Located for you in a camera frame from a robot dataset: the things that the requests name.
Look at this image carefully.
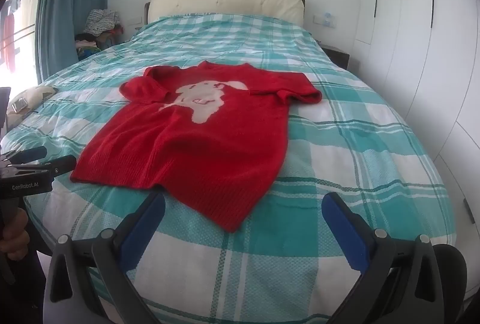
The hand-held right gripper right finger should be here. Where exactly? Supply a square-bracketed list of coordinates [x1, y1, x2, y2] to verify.
[322, 192, 436, 324]

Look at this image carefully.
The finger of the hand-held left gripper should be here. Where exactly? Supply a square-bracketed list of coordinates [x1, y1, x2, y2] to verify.
[7, 146, 47, 164]
[17, 155, 77, 178]

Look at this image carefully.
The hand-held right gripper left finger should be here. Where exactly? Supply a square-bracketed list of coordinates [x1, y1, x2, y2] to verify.
[49, 192, 166, 324]

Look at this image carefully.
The red sweater with cream print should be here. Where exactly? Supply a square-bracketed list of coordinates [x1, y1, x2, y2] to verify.
[70, 60, 323, 233]

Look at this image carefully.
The pile of colourful clothes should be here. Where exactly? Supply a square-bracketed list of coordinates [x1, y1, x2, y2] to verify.
[74, 26, 124, 60]

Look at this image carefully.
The person's left hand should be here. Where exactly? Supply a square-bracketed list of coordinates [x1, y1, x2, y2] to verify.
[0, 213, 31, 253]

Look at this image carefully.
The cream printed cushion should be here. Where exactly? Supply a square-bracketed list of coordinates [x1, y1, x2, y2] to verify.
[7, 85, 57, 129]

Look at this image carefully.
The teal plaid bedspread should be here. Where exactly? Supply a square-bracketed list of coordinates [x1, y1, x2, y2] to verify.
[0, 12, 456, 324]

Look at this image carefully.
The red hanging garment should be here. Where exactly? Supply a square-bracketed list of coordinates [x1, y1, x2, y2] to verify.
[0, 14, 16, 70]

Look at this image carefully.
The grey patterned cloth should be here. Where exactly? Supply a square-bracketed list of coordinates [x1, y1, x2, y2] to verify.
[85, 9, 121, 35]

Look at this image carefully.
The blue curtain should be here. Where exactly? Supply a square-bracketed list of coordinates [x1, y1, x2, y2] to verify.
[34, 0, 113, 82]

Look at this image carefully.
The dark wooden nightstand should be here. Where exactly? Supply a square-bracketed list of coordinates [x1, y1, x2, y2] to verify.
[320, 44, 351, 71]

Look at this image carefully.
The white wardrobe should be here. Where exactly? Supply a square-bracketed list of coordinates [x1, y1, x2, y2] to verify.
[354, 0, 480, 220]

